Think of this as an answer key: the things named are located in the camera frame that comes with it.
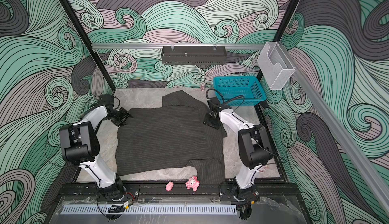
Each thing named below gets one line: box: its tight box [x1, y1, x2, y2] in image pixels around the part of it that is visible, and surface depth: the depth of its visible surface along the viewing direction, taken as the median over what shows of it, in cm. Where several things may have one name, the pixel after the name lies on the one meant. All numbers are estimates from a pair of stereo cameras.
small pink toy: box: [165, 181, 174, 192], surface depth 75 cm
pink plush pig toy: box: [185, 175, 201, 192], surface depth 75 cm
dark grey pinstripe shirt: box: [115, 90, 228, 185], surface depth 92 cm
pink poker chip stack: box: [200, 82, 206, 92], surface depth 120 cm
